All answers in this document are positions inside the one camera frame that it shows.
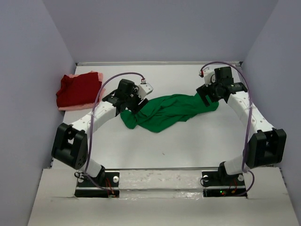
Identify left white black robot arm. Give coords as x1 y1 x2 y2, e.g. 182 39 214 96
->
51 79 153 186

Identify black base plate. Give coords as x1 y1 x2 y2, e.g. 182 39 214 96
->
200 171 247 198
74 170 120 198

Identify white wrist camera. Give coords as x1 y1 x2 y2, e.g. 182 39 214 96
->
138 82 153 99
199 67 215 86

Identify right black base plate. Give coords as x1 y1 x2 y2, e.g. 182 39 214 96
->
200 171 247 198

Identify green t shirt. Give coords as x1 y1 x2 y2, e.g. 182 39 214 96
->
120 94 219 133

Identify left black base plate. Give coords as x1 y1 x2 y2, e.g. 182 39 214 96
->
74 170 120 198

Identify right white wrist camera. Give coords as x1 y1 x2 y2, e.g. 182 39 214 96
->
199 67 215 86

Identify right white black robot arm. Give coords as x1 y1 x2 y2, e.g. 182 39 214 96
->
197 66 287 185

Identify folded dark red t shirt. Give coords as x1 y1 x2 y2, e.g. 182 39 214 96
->
56 71 103 111

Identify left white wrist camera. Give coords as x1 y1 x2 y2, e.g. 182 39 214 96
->
138 82 153 99

